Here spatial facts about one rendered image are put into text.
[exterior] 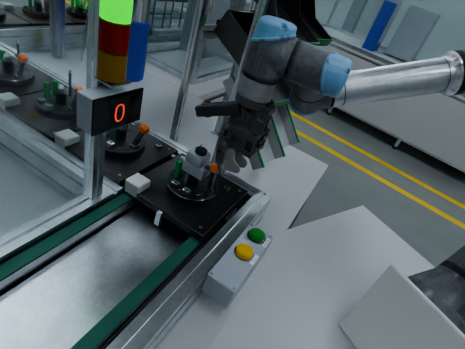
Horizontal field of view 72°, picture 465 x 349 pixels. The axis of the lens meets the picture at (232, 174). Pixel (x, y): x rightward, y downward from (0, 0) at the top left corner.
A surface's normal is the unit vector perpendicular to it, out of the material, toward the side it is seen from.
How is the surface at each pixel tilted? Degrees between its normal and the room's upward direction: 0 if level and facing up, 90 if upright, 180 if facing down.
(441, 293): 26
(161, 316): 0
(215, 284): 90
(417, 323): 90
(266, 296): 0
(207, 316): 0
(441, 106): 90
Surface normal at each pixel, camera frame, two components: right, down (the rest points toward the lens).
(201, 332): 0.28, -0.79
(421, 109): -0.58, 0.33
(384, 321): -0.84, 0.08
